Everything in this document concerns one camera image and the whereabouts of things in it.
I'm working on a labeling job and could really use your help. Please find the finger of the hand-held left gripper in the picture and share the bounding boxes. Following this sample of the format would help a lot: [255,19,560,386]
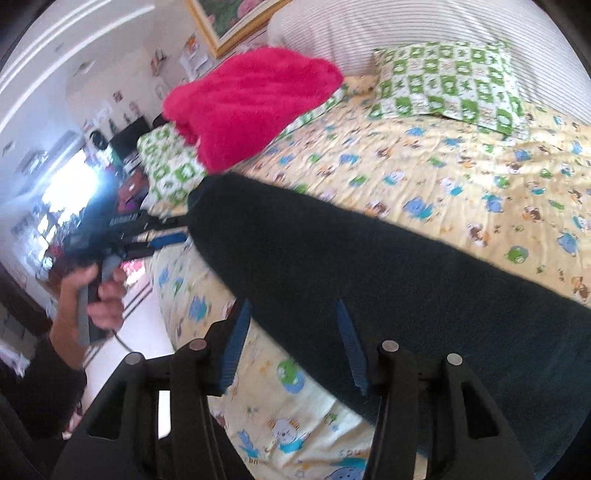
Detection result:
[139,210,191,232]
[124,231,188,260]

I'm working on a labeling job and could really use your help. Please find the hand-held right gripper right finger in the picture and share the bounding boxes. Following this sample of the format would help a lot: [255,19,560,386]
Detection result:
[336,299,550,480]

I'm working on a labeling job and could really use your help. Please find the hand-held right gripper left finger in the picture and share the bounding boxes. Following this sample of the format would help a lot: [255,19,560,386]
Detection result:
[48,298,253,480]

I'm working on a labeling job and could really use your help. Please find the dark pants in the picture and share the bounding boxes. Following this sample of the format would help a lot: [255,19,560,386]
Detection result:
[187,176,591,480]

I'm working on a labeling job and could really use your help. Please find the person's left forearm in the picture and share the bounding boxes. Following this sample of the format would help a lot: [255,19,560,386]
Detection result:
[0,288,89,441]

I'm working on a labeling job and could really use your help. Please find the person's left hand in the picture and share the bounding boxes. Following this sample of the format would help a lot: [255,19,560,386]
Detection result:
[60,265,129,332]

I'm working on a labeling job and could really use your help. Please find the bright window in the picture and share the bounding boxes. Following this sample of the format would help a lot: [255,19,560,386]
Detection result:
[37,150,101,243]

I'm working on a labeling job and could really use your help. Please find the green checkered pillow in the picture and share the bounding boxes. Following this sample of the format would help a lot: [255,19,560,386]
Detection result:
[369,41,530,139]
[137,87,348,206]

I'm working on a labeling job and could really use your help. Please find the black television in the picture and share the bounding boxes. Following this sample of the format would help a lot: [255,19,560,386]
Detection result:
[108,117,149,158]

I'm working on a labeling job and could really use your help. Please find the pink fluffy blanket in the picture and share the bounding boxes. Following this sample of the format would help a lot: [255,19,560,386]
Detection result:
[163,46,345,174]

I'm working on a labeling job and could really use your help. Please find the gold framed picture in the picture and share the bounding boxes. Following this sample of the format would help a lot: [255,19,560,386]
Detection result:
[185,0,296,59]

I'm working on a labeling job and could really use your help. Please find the yellow printed bed sheet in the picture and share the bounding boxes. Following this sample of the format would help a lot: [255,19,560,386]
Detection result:
[148,83,591,480]

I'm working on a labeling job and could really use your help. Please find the small yellow pillow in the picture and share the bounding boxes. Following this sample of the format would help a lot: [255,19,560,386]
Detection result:
[344,74,380,96]

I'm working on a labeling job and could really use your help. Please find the white striped headboard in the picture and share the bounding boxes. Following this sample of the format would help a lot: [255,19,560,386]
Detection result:
[268,0,591,121]

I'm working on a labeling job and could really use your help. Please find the black cable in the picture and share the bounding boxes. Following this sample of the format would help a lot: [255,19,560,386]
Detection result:
[110,329,136,355]

